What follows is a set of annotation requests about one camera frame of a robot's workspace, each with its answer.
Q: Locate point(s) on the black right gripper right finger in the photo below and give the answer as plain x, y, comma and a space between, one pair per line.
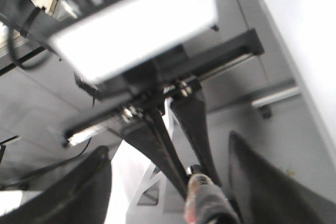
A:
262, 192

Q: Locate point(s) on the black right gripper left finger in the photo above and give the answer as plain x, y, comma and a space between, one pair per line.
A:
82, 196

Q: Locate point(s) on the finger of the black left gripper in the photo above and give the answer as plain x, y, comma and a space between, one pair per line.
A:
150, 136
191, 115

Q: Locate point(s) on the black left gripper body rail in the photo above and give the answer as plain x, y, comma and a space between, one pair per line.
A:
147, 80

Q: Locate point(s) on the black white whiteboard marker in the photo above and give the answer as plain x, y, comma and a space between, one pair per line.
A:
205, 201

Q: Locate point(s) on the whiteboard stand foot with caster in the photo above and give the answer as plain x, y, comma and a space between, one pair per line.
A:
263, 104

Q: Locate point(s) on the white whiteboard with aluminium frame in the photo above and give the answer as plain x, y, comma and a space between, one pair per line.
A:
306, 30

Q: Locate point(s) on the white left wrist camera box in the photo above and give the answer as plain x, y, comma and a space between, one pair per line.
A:
129, 32

